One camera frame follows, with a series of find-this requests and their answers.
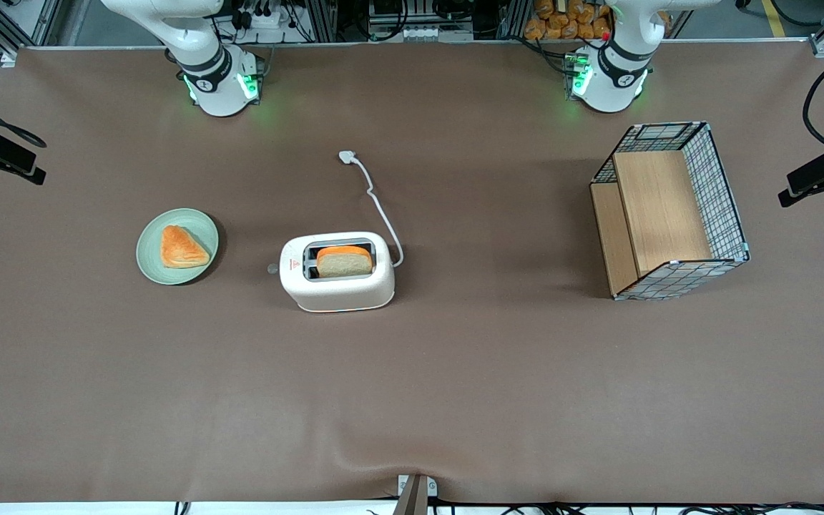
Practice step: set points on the wooden step shelf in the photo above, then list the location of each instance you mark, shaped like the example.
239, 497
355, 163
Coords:
659, 207

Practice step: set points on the pale green round plate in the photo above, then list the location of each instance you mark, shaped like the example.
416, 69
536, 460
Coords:
151, 257

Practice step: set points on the white two-slot toaster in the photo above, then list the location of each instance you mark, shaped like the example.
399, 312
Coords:
340, 293

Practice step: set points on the bread slice with orange crust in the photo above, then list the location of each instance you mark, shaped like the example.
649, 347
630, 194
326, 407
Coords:
344, 263

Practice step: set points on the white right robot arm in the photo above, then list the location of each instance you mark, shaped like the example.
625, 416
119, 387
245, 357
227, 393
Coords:
219, 79

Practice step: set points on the white power strip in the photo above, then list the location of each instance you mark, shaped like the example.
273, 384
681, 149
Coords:
265, 18

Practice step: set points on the silver electronics box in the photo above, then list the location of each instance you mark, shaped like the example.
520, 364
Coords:
419, 25

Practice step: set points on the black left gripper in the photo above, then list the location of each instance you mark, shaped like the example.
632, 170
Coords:
815, 177

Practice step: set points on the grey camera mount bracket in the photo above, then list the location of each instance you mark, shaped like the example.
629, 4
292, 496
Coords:
416, 493

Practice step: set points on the bag of bread rolls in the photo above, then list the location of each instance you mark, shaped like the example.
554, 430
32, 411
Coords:
562, 21

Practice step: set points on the triangular golden pastry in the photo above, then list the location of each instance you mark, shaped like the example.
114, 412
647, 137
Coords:
182, 248

